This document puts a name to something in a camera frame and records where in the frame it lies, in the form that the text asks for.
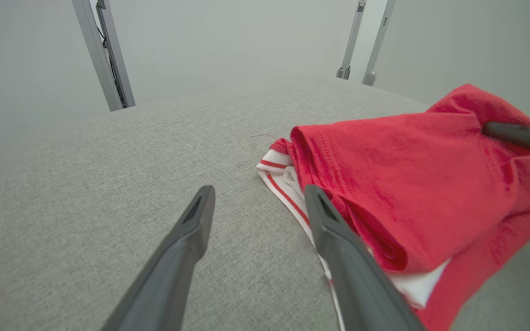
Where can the thin grey partition post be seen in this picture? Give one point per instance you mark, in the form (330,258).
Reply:
(379,41)
(353,37)

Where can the red basketball jersey white sleeves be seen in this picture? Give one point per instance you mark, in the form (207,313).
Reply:
(407,184)

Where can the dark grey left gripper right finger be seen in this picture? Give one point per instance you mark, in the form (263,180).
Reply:
(357,271)

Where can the grey metal partition post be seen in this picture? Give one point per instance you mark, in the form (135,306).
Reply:
(106,55)

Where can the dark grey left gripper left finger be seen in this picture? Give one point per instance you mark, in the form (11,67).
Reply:
(168,266)

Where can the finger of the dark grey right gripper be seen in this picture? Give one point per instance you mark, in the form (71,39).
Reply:
(527,138)

